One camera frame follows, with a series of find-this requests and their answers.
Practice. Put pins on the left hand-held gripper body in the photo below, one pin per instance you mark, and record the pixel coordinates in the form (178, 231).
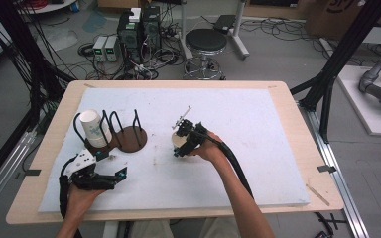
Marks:
(86, 177)

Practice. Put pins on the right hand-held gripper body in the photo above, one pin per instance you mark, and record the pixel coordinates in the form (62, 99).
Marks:
(196, 135)

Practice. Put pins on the white patterned paper cup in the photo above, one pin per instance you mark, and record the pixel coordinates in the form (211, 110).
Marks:
(94, 130)

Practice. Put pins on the brown cup rack with black loops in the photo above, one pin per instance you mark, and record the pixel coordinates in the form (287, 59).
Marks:
(130, 140)

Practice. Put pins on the person's right hand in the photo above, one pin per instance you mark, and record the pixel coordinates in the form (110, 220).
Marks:
(213, 148)

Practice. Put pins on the person's left hand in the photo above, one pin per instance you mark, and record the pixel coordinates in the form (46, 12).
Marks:
(84, 200)

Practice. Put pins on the white table mat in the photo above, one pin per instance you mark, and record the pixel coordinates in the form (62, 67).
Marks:
(228, 109)

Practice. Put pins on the black tape piece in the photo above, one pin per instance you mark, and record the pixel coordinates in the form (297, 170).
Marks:
(32, 172)
(326, 168)

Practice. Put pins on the white table leg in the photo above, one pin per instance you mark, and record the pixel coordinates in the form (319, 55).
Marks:
(110, 230)

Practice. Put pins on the person's legs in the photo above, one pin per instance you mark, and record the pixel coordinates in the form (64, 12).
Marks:
(152, 229)

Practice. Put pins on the black round stool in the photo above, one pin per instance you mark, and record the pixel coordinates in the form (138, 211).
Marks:
(205, 39)

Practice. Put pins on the white metal stand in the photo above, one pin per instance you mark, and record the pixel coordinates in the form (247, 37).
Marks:
(239, 39)

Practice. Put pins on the grey power supply unit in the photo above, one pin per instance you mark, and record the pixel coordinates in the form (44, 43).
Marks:
(111, 49)
(100, 48)

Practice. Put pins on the black computer tower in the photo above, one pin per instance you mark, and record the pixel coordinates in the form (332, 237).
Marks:
(151, 28)
(129, 36)

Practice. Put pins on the black flat device box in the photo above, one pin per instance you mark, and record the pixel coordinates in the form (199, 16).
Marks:
(224, 23)

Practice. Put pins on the thin wooden stick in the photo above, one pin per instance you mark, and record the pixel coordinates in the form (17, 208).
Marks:
(317, 194)

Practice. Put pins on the round white side table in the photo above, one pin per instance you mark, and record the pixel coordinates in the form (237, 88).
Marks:
(51, 6)

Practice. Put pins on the white platform board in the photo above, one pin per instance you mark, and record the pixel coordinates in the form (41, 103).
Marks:
(367, 112)

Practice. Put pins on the brown cardboard box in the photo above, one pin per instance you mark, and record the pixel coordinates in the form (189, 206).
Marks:
(330, 16)

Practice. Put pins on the aluminium rail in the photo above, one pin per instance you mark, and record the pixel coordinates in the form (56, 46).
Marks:
(3, 175)
(339, 185)

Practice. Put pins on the black metal frame post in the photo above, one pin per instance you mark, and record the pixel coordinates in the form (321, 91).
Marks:
(340, 56)
(26, 59)

